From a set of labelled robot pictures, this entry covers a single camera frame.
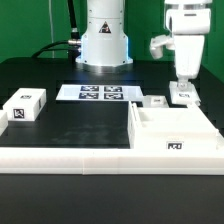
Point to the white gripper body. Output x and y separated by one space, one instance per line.
188 28

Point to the white cabinet door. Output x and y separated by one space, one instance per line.
185 96
155 101

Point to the white cabinet body box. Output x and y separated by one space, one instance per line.
161 129

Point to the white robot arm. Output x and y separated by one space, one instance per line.
104 44

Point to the white cabinet top block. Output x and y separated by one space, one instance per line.
25 104

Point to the white fiducial marker sheet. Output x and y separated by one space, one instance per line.
70 92

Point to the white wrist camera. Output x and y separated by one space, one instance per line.
158 43

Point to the white U-shaped boundary frame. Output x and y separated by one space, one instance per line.
111 161

